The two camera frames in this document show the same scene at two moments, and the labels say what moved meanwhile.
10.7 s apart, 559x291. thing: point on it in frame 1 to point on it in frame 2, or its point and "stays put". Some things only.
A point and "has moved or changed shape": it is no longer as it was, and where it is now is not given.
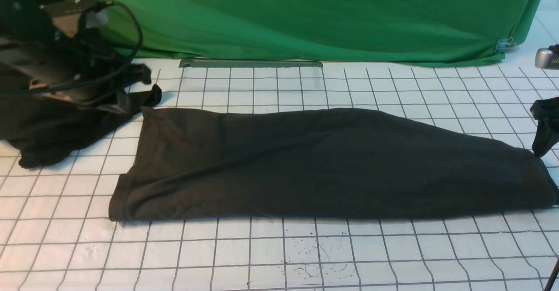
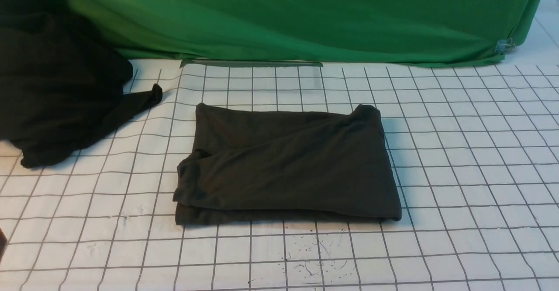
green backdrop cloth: x=407 y=20 stays put
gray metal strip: x=236 y=63 stays put
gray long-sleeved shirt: x=240 y=163 has moved or changed shape
